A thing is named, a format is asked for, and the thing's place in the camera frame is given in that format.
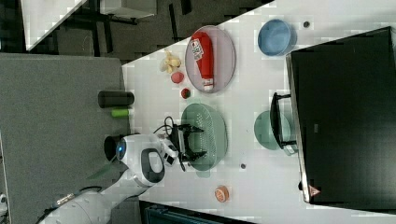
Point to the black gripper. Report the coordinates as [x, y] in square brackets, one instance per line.
[179, 138]

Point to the mint green oval strainer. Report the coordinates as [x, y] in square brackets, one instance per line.
[211, 142]

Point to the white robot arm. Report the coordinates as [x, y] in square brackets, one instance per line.
[146, 157]

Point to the red toy strawberry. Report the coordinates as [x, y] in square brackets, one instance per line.
[185, 93]

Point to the pink toy fruit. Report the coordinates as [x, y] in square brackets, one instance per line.
[177, 77]

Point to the green small cylinder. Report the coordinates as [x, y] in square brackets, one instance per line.
[120, 113]

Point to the mint green cup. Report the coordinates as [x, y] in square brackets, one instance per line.
[264, 133]

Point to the yellow toy banana bunch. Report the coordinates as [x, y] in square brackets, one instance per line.
[170, 63]

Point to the black cylinder can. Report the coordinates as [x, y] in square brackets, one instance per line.
[115, 98]

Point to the red ketchup bottle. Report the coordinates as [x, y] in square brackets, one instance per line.
[202, 50]

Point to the grey fabric mat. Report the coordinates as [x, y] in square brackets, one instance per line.
[53, 129]

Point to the blue plastic bowl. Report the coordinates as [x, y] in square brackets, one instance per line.
[276, 38]

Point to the black toaster oven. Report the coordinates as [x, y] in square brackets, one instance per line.
[344, 108]

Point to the white background table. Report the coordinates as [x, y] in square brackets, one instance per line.
[41, 17]

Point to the black oven door handle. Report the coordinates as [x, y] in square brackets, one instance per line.
[276, 123]

